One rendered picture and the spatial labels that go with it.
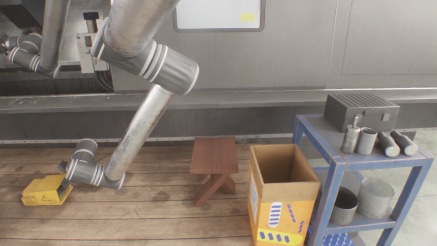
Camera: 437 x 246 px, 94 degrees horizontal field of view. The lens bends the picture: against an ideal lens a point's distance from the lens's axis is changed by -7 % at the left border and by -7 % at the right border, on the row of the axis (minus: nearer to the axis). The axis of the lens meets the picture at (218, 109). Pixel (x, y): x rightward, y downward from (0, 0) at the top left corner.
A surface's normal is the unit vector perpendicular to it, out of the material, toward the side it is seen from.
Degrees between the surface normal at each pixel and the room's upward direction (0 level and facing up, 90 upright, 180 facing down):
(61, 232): 0
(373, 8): 86
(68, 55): 45
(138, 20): 137
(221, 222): 0
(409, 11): 86
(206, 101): 31
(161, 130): 90
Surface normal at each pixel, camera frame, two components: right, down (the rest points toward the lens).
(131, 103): 0.02, -0.58
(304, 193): 0.03, 0.40
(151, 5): -0.07, 0.96
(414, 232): -0.01, -0.91
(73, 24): 0.03, -0.37
